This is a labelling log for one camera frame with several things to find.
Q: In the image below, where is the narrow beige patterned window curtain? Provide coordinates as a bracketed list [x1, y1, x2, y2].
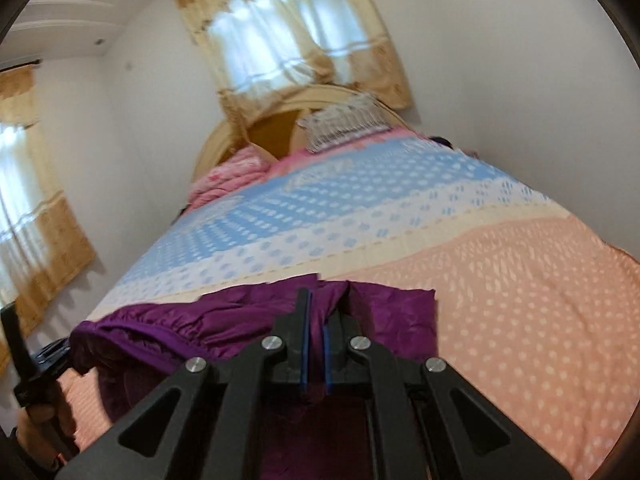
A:
[0, 66, 97, 307]

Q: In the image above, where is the person's left hand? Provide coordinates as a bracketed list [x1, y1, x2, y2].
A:
[16, 382, 78, 468]

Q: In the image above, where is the purple hooded puffer jacket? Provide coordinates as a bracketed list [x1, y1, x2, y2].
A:
[70, 272, 439, 480]

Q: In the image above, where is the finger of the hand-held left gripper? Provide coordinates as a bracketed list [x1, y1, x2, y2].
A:
[0, 305, 37, 392]

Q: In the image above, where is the folded pink floral blanket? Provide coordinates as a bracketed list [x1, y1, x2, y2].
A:
[187, 146, 277, 212]

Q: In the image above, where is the striped floral pillow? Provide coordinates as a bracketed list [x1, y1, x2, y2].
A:
[297, 93, 397, 154]

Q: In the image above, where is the wide beige patterned window curtain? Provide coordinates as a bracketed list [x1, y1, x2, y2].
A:
[169, 0, 414, 127]

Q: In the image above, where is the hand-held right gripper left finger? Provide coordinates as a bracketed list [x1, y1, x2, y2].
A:
[52, 287, 313, 480]

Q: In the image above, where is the polka dot bed sheet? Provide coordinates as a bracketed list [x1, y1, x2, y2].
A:
[60, 127, 640, 480]

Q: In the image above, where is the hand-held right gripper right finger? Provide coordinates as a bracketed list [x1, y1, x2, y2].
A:
[323, 282, 577, 480]

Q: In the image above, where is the beige arched wooden headboard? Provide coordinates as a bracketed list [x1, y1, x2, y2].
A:
[192, 84, 417, 196]

